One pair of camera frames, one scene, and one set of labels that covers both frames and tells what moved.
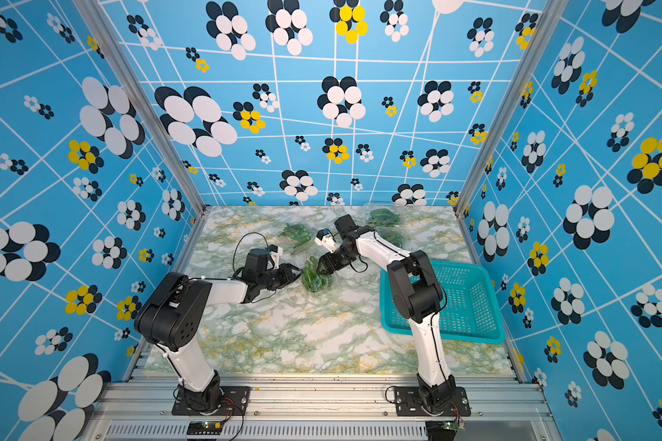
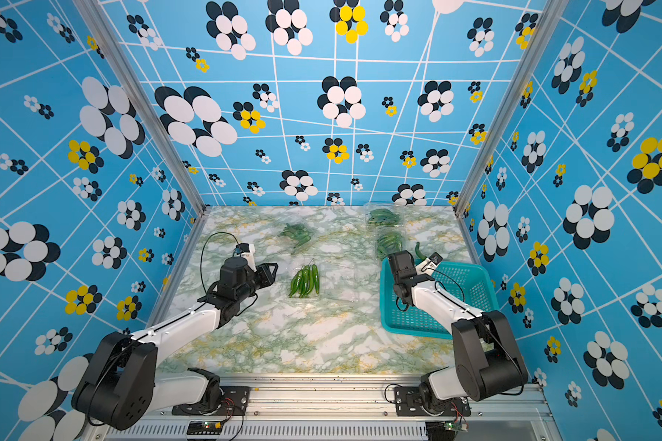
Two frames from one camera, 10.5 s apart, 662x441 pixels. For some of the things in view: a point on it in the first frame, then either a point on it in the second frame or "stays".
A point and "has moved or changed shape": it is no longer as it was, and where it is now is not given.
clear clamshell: [395, 237] stays
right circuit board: [455, 425] stays
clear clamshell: [313, 280] has moved or changed shape
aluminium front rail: [326, 408] stays
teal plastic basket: [470, 310] stays
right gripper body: [335, 261] -> [396, 285]
